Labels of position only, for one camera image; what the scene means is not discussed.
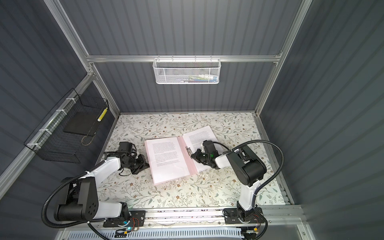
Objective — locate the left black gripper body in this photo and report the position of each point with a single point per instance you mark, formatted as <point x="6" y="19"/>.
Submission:
<point x="131" y="163"/>

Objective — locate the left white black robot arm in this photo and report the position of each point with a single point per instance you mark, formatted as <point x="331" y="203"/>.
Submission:
<point x="78" y="200"/>

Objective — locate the markers in white basket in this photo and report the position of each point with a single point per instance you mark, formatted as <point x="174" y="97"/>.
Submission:
<point x="205" y="78"/>

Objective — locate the printed sheet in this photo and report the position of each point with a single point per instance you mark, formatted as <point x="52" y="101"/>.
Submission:
<point x="194" y="141"/>
<point x="168" y="160"/>

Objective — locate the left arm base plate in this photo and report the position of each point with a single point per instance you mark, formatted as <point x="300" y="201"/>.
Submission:
<point x="135" y="219"/>

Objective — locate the black flat pad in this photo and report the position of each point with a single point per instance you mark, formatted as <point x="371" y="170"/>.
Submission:
<point x="84" y="124"/>

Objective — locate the metal folder clip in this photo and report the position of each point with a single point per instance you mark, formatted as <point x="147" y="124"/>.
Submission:
<point x="189" y="151"/>

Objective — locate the black wire basket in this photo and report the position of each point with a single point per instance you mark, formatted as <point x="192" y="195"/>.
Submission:
<point x="50" y="143"/>

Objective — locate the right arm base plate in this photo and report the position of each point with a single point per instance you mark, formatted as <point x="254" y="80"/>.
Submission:
<point x="239" y="216"/>

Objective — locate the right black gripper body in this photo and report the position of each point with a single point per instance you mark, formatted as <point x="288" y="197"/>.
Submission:
<point x="208" y="159"/>

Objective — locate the pink paper folder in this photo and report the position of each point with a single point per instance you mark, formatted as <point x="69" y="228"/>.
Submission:
<point x="170" y="158"/>

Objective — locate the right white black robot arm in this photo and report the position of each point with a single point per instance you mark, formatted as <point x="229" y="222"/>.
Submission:
<point x="247" y="166"/>

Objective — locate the white wire mesh basket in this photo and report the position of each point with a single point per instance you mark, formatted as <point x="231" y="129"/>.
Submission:
<point x="166" y="72"/>

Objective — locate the yellow marker pen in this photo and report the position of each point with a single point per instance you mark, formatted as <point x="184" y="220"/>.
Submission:
<point x="103" y="113"/>

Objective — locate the aluminium front rail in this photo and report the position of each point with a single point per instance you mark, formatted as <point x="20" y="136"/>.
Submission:
<point x="216" y="217"/>

